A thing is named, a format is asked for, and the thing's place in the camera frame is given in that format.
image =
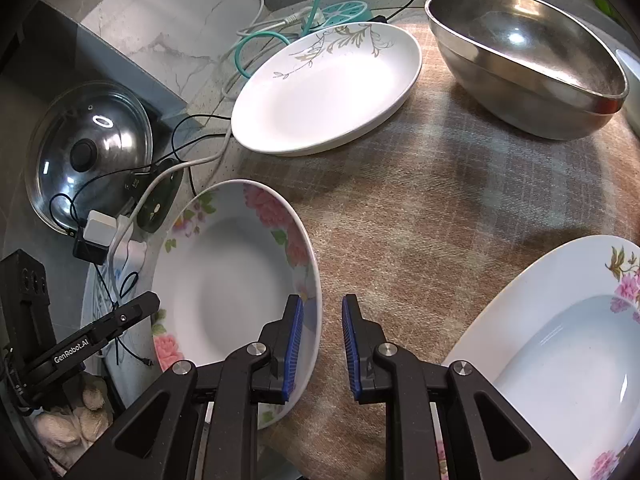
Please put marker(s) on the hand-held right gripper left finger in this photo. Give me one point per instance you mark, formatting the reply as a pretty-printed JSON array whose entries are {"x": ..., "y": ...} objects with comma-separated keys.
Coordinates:
[{"x": 292, "y": 350}]

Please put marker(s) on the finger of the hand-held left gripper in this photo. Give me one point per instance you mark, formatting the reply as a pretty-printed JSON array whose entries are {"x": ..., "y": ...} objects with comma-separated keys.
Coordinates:
[{"x": 127, "y": 312}]

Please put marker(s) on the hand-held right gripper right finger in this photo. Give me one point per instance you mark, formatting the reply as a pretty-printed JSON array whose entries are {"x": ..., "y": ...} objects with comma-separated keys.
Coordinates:
[{"x": 350, "y": 350}]

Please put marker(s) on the pink floral plate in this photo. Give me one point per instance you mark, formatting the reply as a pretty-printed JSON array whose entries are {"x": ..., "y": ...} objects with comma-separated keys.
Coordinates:
[
  {"x": 565, "y": 360},
  {"x": 225, "y": 285}
]

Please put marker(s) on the white leaf print plate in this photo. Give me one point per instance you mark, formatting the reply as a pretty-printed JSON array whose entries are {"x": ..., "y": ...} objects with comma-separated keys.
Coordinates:
[{"x": 325, "y": 100}]

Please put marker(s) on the large steel bowl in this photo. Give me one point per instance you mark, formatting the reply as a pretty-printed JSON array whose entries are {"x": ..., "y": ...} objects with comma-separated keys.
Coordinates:
[{"x": 500, "y": 75}]

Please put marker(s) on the white ceramic bowl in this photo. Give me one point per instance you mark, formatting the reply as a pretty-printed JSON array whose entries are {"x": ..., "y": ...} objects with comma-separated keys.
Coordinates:
[{"x": 632, "y": 80}]

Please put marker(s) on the person's left hand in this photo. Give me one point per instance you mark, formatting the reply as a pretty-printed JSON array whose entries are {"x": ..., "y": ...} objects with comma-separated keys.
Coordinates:
[{"x": 90, "y": 402}]

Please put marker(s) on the black adapter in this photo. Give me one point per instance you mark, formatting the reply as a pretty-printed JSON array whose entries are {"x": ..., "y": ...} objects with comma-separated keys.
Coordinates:
[{"x": 87, "y": 250}]

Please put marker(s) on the metal ladle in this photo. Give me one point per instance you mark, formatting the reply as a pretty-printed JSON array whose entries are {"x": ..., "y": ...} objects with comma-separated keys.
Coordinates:
[{"x": 159, "y": 200}]

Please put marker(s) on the plaid tablecloth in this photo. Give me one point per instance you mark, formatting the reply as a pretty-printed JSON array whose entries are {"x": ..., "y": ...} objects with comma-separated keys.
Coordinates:
[{"x": 425, "y": 210}]

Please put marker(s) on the glass pot lid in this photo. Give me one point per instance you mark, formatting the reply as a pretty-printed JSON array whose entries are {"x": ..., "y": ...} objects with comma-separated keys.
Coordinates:
[{"x": 100, "y": 125}]

